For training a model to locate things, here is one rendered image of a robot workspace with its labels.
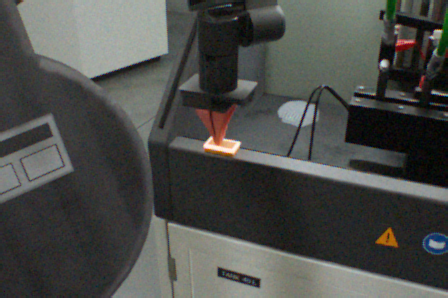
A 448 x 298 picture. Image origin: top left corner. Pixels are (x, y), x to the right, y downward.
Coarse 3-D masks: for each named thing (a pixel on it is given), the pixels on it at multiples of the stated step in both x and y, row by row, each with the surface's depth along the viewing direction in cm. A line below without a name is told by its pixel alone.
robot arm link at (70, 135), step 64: (0, 0) 10; (0, 64) 10; (64, 64) 12; (0, 128) 10; (64, 128) 11; (128, 128) 12; (0, 192) 11; (64, 192) 12; (128, 192) 13; (0, 256) 11; (64, 256) 12; (128, 256) 13
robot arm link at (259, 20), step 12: (216, 0) 58; (228, 0) 59; (240, 0) 61; (252, 0) 63; (264, 0) 64; (276, 0) 65; (252, 12) 63; (264, 12) 64; (276, 12) 64; (252, 24) 63; (264, 24) 63; (276, 24) 64; (252, 36) 63; (264, 36) 64; (276, 36) 66
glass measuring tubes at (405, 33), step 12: (408, 0) 96; (420, 0) 97; (432, 0) 96; (444, 0) 93; (408, 12) 97; (420, 12) 97; (444, 12) 95; (408, 36) 102; (420, 36) 99; (420, 48) 100; (396, 60) 104; (408, 60) 104; (420, 60) 103; (444, 60) 99; (396, 72) 104; (408, 72) 103; (420, 72) 102; (444, 72) 100; (444, 84) 101
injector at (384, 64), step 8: (384, 48) 78; (392, 48) 78; (384, 56) 79; (392, 56) 79; (384, 64) 77; (392, 64) 80; (384, 72) 80; (384, 80) 81; (384, 88) 82; (376, 96) 83; (384, 96) 83
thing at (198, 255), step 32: (192, 256) 85; (224, 256) 82; (256, 256) 79; (288, 256) 76; (192, 288) 90; (224, 288) 86; (256, 288) 83; (288, 288) 79; (320, 288) 77; (352, 288) 74; (384, 288) 72; (416, 288) 69
